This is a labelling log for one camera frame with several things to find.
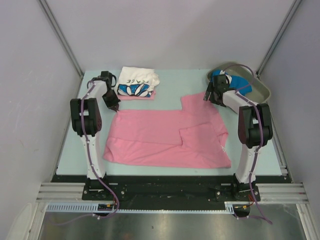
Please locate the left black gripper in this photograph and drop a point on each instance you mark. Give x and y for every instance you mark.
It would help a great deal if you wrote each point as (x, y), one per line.
(114, 104)

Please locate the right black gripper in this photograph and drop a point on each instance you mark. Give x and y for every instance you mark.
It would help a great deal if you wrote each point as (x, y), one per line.
(210, 89)

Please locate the blue t shirt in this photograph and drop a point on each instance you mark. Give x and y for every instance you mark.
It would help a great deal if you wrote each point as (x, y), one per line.
(237, 82)

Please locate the grey plastic tray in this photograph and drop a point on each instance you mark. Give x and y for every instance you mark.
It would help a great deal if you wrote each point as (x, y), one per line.
(260, 93)

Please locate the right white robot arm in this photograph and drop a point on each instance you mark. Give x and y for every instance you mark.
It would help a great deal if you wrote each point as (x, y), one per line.
(254, 124)

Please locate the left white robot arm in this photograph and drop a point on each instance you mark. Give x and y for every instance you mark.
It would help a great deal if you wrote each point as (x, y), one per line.
(87, 122)

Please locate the white flower print t shirt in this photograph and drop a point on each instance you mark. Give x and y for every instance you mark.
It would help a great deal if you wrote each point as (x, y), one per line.
(136, 82)

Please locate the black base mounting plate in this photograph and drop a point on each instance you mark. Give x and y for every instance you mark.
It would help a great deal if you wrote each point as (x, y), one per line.
(169, 192)

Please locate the grey slotted cable duct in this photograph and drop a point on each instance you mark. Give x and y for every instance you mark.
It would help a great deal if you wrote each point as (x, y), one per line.
(106, 208)

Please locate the right aluminium frame post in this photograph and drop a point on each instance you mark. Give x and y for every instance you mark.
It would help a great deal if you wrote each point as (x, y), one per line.
(296, 4)

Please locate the aluminium frame post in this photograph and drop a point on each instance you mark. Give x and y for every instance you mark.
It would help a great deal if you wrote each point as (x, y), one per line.
(296, 4)
(54, 24)

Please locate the left aluminium frame post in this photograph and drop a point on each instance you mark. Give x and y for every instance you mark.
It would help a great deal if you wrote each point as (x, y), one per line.
(54, 24)

